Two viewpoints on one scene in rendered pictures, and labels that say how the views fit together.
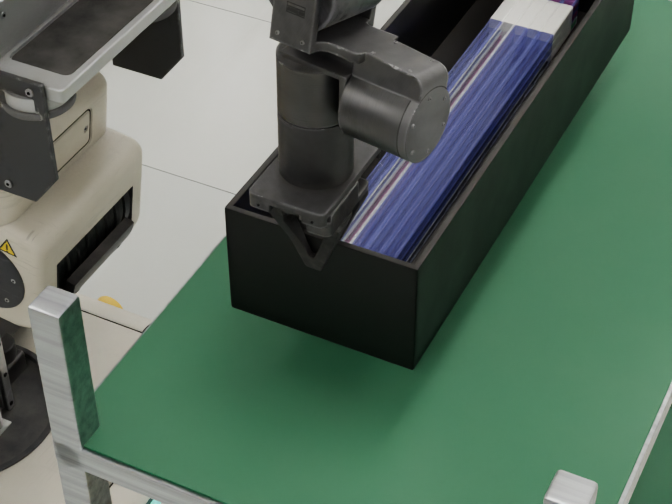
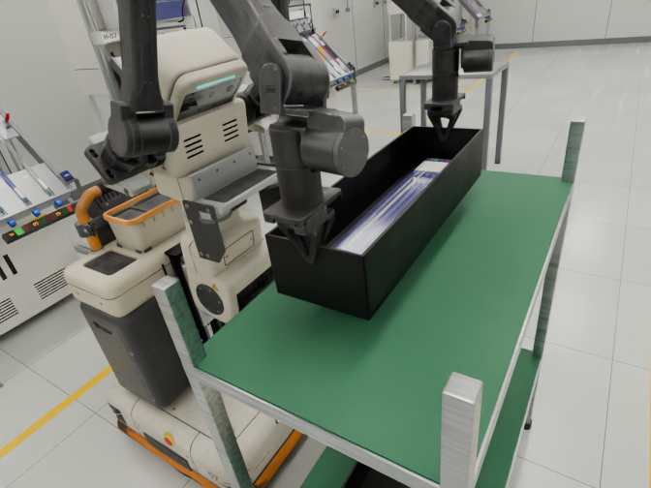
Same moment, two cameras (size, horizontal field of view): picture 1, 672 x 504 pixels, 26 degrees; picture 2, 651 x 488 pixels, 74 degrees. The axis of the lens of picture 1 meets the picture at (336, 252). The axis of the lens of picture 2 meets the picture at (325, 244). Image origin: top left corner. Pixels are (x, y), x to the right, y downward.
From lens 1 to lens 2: 0.57 m
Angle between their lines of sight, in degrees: 14
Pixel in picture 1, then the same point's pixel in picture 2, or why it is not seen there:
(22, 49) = (209, 196)
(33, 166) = (215, 246)
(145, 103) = not seen: hidden behind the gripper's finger
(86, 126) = (251, 237)
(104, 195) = (259, 265)
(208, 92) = not seen: hidden behind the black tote
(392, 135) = (329, 156)
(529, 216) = (437, 253)
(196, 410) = (258, 347)
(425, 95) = (348, 129)
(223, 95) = not seen: hidden behind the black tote
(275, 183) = (278, 208)
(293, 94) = (277, 147)
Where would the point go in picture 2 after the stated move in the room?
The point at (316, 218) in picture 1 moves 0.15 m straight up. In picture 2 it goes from (296, 222) to (275, 99)
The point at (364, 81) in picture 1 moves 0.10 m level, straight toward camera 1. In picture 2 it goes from (314, 129) to (297, 160)
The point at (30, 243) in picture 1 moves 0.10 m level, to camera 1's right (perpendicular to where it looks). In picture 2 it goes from (222, 284) to (259, 283)
